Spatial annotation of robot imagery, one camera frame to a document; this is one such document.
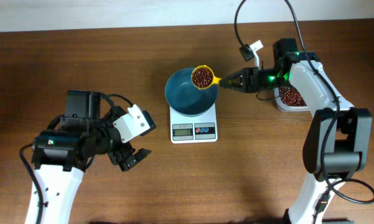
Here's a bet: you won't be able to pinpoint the blue-grey bowl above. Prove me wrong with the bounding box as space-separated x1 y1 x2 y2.
165 67 218 116

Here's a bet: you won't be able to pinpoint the red adzuki beans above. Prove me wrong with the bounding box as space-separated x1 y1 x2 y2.
279 88 306 106

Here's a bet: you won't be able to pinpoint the scooped red beans portion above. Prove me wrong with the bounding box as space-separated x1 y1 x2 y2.
192 67 213 88

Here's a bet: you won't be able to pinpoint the yellow plastic measuring scoop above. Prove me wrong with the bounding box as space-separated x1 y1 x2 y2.
191 65 221 90

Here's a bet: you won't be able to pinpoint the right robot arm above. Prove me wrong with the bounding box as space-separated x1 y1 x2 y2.
219 39 372 223

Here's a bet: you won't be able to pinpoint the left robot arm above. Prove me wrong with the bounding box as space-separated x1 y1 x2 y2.
19 90 156 223

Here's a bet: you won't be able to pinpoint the white digital kitchen scale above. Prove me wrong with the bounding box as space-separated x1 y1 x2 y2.
170 104 218 144

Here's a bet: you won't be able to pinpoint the clear plastic container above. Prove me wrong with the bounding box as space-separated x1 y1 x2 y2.
274 88 309 112

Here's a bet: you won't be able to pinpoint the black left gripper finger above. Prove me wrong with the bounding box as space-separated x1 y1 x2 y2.
141 111 156 136
134 148 152 163

